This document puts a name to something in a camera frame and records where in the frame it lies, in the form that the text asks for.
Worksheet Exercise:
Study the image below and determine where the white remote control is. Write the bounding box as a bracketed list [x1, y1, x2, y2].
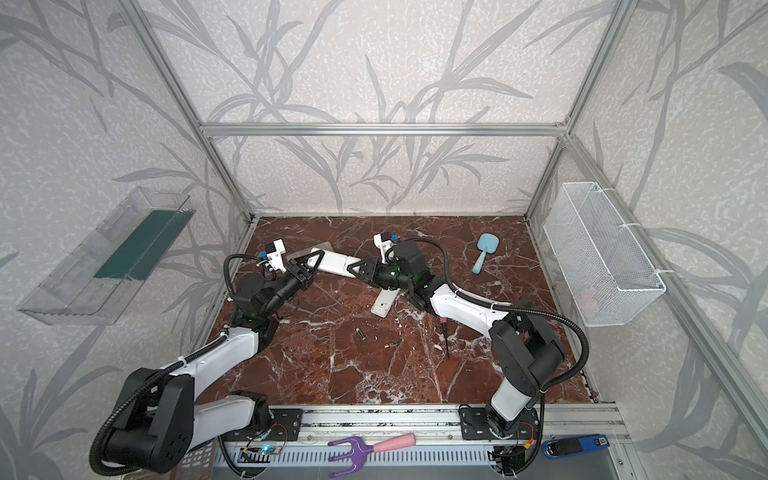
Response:
[318, 250, 360, 278]
[371, 289, 400, 318]

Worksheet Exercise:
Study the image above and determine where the pink handled screwdriver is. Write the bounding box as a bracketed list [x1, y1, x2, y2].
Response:
[439, 317, 450, 358]

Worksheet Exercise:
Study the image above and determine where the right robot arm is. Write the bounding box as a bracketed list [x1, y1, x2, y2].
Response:
[346, 240, 567, 422]

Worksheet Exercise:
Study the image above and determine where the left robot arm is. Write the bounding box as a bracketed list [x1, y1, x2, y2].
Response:
[89, 250, 325, 477]

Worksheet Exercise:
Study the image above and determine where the grey glasses case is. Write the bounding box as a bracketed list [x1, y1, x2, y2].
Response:
[286, 241, 334, 260]

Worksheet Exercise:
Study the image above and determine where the purple pink garden fork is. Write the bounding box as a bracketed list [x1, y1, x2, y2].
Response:
[328, 433, 416, 479]

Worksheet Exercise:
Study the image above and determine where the brown plastic basket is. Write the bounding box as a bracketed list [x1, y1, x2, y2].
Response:
[171, 441, 218, 480]

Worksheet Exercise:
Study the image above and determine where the blue black device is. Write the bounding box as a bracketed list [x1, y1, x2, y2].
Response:
[541, 434, 610, 460]

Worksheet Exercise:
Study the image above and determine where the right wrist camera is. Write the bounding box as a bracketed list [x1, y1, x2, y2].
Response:
[373, 232, 399, 263]

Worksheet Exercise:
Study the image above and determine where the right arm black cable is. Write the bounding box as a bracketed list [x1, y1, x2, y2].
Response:
[407, 238, 590, 394]

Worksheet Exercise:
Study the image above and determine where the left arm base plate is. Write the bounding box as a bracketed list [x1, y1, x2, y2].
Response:
[223, 408, 304, 443]

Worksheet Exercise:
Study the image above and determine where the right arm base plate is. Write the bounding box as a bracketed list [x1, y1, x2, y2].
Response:
[458, 404, 539, 443]

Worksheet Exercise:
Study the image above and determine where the white wire mesh basket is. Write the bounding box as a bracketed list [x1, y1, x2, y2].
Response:
[544, 182, 666, 327]

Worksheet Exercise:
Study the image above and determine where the clear acrylic wall shelf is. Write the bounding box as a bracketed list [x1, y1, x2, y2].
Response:
[18, 187, 196, 326]

